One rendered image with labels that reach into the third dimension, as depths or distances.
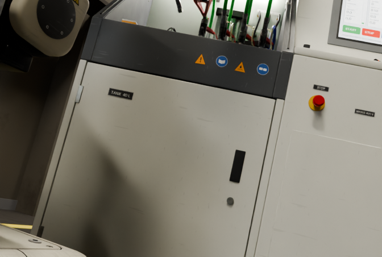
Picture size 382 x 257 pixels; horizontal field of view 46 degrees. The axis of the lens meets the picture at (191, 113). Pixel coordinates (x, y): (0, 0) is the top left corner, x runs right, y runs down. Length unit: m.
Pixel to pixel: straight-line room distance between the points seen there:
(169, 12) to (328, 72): 0.93
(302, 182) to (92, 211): 0.66
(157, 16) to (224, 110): 0.85
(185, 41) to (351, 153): 0.64
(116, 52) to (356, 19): 0.95
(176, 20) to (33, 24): 1.27
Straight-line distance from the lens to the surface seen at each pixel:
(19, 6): 0.93
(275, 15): 2.14
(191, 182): 1.42
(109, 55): 1.55
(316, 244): 1.44
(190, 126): 1.44
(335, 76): 1.51
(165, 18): 2.15
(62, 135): 1.53
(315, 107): 1.47
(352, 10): 1.93
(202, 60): 1.49
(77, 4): 1.03
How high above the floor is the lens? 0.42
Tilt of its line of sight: 10 degrees up
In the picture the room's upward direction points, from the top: 13 degrees clockwise
